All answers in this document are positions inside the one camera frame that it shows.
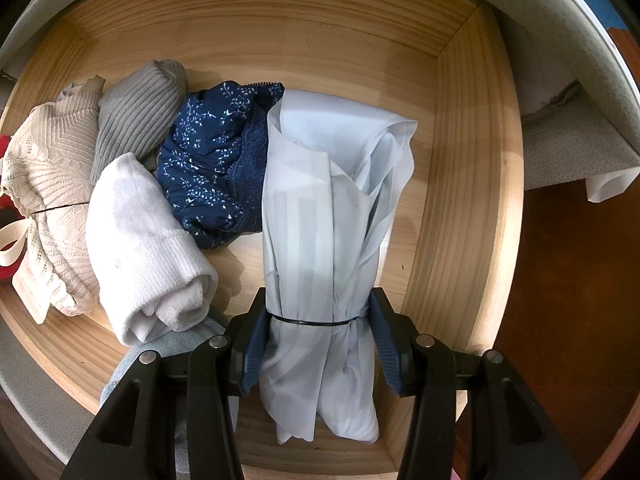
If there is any red cloth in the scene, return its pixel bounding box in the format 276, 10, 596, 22
0, 134, 14, 282

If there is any light blue shirt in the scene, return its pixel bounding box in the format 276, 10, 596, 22
259, 88, 419, 446

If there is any cream lace underwear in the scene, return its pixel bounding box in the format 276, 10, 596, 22
0, 76, 107, 324

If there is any grey drawer cabinet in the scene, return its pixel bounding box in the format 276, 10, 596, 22
0, 0, 640, 192

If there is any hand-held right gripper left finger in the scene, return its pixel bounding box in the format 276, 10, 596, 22
65, 287, 269, 480

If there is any light blue sock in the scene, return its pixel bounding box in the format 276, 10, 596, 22
99, 309, 242, 480

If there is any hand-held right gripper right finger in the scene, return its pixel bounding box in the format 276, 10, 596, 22
368, 287, 581, 480

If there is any white sock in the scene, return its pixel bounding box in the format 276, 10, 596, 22
85, 152, 219, 347

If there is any black elastic band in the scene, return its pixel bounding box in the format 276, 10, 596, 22
266, 311, 369, 332

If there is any grey ribbed sock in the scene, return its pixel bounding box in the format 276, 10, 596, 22
90, 58, 190, 187

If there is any navy floral lace underwear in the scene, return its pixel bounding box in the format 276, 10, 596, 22
156, 80, 287, 252

